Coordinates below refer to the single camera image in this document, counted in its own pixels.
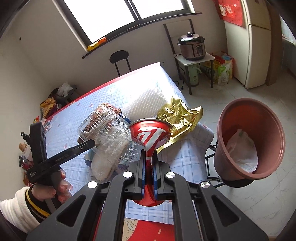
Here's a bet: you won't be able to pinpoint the white sleeve left forearm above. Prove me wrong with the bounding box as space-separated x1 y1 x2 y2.
1 186 51 233

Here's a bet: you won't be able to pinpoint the yellow orange item on sill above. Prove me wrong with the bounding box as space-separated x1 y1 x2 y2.
87 37 107 52

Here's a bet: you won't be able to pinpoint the black window frame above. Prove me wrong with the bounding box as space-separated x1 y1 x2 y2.
53 0 201 58

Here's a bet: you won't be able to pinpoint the black power cable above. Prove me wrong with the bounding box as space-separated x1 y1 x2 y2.
173 53 186 90

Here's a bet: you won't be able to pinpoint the green electric kettle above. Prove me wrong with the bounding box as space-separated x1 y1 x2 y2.
187 64 202 87

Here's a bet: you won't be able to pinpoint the white plastic bag in bucket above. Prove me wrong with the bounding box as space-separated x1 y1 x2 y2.
226 129 258 173

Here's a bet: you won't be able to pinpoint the colourful shopping bags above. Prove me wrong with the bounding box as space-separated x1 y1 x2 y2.
200 52 233 88

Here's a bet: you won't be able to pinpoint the small white side table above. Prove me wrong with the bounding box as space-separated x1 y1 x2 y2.
174 53 215 95

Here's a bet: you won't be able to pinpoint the red hanging cloth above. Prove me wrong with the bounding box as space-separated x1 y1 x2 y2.
213 0 243 27

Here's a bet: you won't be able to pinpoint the black round-back chair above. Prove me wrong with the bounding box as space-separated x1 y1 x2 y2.
109 50 132 77

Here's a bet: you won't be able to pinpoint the cream white refrigerator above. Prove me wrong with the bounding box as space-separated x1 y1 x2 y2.
224 1 271 89

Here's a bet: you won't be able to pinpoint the white foam net sleeve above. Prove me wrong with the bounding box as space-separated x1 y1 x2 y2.
121 89 171 122

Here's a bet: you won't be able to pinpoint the brown plastic trash bucket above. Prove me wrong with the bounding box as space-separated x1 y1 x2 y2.
214 98 285 188

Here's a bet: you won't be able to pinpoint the silver electric pressure cooker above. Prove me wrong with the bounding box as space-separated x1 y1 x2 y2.
177 32 206 60

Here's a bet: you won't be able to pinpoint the gold foil wrapper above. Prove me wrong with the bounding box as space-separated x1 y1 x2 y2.
157 96 203 153

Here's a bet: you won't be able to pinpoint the person's left hand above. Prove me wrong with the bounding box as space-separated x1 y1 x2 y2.
31 169 73 204

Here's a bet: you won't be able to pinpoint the blue plaid tablecloth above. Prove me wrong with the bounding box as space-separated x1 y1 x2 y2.
46 63 214 225

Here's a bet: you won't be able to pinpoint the clear plastic food container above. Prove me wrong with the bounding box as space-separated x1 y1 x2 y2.
77 103 139 165

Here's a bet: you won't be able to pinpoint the crushed red soda can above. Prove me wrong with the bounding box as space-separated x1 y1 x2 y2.
129 118 173 207

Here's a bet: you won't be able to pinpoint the black chair with clutter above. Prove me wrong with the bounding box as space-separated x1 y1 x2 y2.
40 82 79 118

